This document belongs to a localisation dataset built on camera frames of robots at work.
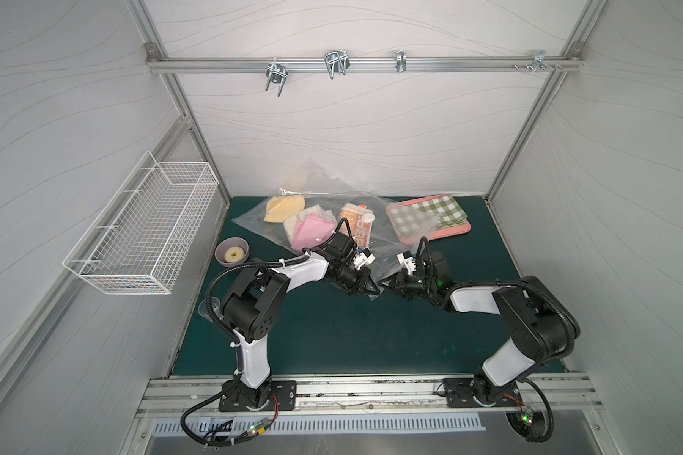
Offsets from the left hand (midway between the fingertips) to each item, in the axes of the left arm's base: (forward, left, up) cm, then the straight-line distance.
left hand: (380, 295), depth 83 cm
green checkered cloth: (+38, -22, -6) cm, 44 cm away
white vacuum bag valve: (+35, +3, -4) cm, 35 cm away
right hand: (+6, 0, -2) cm, 6 cm away
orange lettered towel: (+30, +6, -6) cm, 31 cm away
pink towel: (+25, +23, -2) cm, 34 cm away
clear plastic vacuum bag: (+53, +24, -5) cm, 59 cm away
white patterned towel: (+31, +33, -6) cm, 46 cm away
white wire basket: (+3, +61, +22) cm, 65 cm away
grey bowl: (+18, +51, -4) cm, 54 cm away
